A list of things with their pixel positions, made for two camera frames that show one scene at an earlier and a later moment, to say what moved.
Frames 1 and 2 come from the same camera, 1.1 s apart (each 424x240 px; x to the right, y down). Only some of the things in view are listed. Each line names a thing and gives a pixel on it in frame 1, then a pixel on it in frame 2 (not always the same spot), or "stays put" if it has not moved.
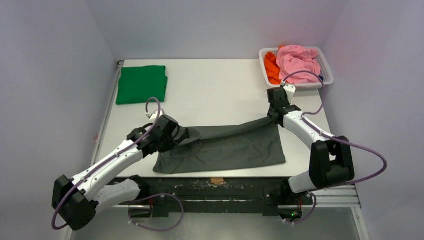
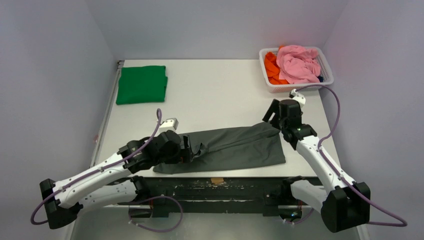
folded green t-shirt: (137, 84) stays put
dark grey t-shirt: (251, 143) stays put
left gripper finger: (185, 136) to (184, 156)
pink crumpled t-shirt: (292, 59) stays put
